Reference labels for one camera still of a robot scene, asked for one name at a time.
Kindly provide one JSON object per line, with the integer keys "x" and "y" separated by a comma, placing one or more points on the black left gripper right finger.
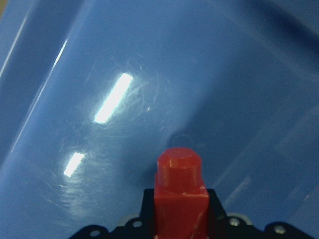
{"x": 221, "y": 225}

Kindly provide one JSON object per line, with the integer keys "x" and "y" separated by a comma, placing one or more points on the red block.
{"x": 180, "y": 196}

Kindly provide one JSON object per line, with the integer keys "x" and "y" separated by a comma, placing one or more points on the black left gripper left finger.
{"x": 141, "y": 227}

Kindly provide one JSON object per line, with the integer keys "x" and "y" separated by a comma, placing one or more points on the blue plastic tray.
{"x": 93, "y": 91}

